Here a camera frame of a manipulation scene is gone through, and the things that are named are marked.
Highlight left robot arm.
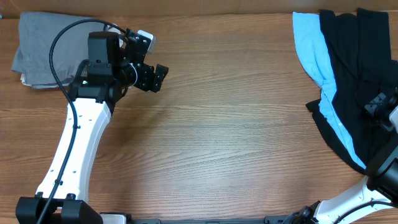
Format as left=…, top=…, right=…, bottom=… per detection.
left=16, top=30, right=169, bottom=223

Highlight light blue t-shirt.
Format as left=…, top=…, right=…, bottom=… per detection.
left=292, top=12, right=366, bottom=169

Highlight folded grey shorts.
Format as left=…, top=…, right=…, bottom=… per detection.
left=11, top=11, right=106, bottom=90

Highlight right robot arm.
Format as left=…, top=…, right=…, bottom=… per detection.
left=282, top=136, right=397, bottom=224

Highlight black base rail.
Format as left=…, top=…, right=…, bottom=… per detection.
left=99, top=213, right=299, bottom=224

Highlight black t-shirt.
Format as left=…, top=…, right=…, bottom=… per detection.
left=320, top=8, right=397, bottom=164

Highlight folded beige garment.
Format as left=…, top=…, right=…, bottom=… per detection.
left=20, top=23, right=121, bottom=88

